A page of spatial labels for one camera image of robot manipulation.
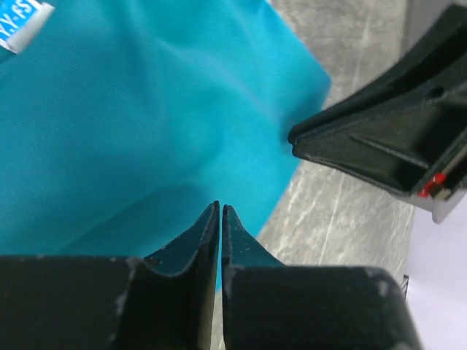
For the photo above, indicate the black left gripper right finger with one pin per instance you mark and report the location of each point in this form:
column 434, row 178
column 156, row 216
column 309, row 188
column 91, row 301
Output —
column 270, row 305

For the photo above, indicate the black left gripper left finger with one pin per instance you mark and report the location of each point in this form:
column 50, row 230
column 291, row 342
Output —
column 162, row 301

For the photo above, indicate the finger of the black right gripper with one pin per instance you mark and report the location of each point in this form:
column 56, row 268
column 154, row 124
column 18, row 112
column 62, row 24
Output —
column 398, row 154
column 433, row 54

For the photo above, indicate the teal t shirt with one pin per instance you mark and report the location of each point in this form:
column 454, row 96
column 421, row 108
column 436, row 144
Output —
column 122, row 120

